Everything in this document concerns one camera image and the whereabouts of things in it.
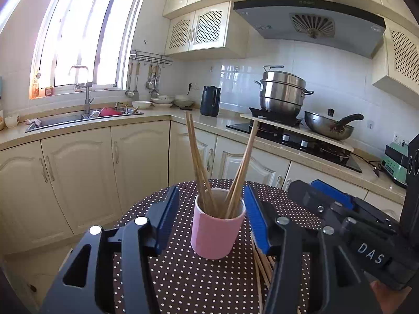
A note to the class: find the black gas stove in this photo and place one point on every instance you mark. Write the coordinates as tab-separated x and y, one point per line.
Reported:
293	133

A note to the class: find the dark blue electric kettle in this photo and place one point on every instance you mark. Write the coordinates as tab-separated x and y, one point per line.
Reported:
210	101

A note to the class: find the green small appliance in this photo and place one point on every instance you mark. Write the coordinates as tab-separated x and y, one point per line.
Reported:
395	163

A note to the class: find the grey range hood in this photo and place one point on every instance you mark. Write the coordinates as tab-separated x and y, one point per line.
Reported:
315	21

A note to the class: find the person's hand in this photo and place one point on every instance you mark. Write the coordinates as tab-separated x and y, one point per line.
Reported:
389	299

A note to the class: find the kitchen window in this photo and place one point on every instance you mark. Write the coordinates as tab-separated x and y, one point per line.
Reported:
83	42

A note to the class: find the cream upper kitchen cabinets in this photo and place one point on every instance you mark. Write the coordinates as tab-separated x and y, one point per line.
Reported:
212	28

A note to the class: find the white bowl on counter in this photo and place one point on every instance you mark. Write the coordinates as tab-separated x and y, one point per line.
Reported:
141	105

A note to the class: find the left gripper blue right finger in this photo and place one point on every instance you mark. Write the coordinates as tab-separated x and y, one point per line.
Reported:
269	235

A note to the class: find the chrome kitchen faucet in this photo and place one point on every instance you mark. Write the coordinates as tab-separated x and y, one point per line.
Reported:
82	83

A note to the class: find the steel wok black handle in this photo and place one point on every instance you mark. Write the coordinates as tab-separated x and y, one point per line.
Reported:
329	127

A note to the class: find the stainless steel steamer pot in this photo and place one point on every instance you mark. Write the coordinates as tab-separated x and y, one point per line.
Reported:
281	92

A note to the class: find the pink cup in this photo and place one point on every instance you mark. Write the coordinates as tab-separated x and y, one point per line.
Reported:
213	237

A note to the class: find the stacked white plates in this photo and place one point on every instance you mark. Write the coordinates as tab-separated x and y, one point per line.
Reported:
162	101

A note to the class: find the cream kitchen cabinets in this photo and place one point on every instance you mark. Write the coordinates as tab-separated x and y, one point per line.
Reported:
212	28
55	184

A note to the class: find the wooden chopstick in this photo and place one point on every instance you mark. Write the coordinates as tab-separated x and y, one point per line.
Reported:
214	205
258	285
202	183
246	158
229	200
264	263

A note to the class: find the wall utensil rail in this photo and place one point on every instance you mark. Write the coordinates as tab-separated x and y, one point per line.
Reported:
150	58

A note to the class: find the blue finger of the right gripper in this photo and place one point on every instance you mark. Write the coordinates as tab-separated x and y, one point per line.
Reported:
337	195

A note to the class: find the cream lower kitchen cabinets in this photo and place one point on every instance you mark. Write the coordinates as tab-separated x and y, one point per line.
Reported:
55	184

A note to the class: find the steel kitchen sink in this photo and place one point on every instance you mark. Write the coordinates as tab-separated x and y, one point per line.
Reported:
76	117

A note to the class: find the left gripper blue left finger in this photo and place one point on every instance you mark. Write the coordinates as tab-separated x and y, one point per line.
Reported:
161	217

